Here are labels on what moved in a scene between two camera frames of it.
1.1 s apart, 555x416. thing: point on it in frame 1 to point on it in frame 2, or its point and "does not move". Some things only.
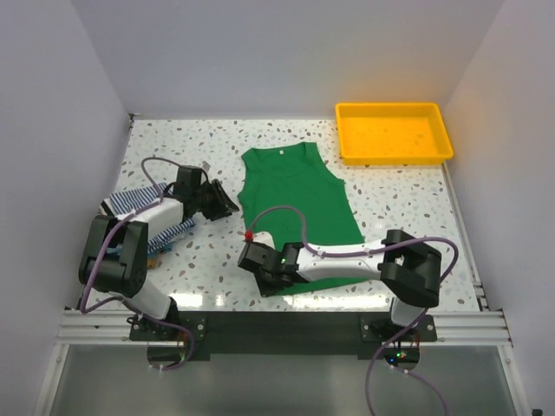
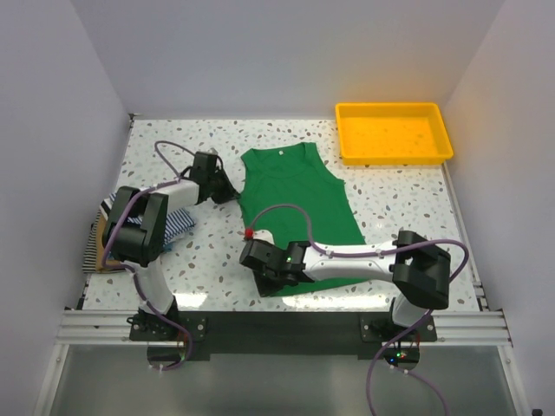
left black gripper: (223, 205) to (229, 192)
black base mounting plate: (284, 334) does not move
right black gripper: (268, 289) does not move
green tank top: (297, 199) does not move
